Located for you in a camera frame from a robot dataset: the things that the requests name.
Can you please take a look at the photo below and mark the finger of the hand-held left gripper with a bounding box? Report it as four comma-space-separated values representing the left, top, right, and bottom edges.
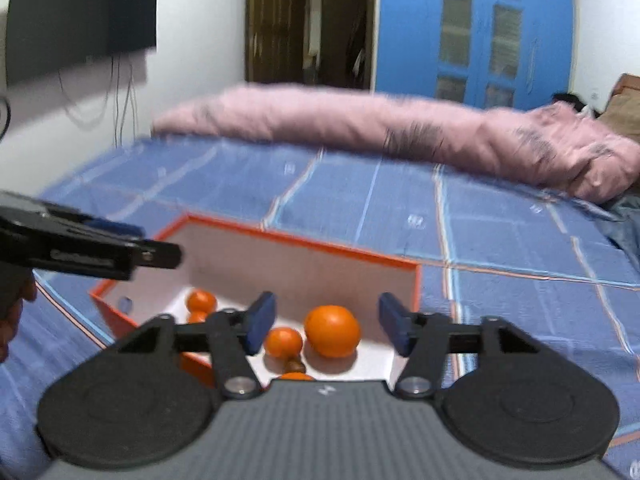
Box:
132, 241, 183, 270
70, 212, 146, 242

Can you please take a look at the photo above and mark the brown wooden door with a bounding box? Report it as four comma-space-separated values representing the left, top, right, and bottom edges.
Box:
245, 0, 308, 85

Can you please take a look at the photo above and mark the orange cardboard box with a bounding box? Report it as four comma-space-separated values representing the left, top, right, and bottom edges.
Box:
90, 213, 423, 391

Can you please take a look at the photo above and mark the black television cable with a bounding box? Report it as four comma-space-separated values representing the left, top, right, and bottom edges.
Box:
114, 55, 140, 147
57, 67, 113, 126

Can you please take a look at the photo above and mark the pink floral quilt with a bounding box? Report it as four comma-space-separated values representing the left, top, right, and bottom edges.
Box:
151, 85, 640, 205

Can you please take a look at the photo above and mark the brown pillow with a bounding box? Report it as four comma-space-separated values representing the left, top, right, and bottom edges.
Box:
597, 91, 640, 143

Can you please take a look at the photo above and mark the large round orange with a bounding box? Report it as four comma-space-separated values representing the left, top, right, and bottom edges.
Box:
304, 305, 362, 359

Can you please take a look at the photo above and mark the person's left hand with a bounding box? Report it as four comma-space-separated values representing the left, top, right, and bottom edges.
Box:
0, 280, 39, 363

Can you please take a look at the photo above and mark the black garment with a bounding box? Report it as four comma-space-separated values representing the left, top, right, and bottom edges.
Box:
552, 92, 591, 113

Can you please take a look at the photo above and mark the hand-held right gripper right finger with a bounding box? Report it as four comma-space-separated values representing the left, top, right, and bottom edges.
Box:
378, 292, 543, 401

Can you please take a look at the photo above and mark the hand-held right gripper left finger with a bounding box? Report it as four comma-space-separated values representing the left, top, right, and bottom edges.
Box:
112, 291, 277, 401

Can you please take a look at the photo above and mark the grey-blue blanket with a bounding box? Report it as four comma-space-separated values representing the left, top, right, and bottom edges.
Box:
595, 195, 640, 266

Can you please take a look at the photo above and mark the wooden headboard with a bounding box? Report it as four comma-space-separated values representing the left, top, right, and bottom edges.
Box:
612, 74, 640, 98

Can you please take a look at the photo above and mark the small mandarin orange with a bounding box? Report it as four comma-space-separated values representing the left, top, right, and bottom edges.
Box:
264, 327, 304, 360

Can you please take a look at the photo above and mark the blue wardrobe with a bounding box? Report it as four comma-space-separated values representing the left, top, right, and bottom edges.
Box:
375, 0, 575, 111

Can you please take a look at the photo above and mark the blue plaid bed sheet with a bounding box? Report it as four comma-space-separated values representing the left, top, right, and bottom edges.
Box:
0, 135, 640, 480

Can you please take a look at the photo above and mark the black wall television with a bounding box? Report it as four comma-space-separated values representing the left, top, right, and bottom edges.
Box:
5, 0, 160, 86

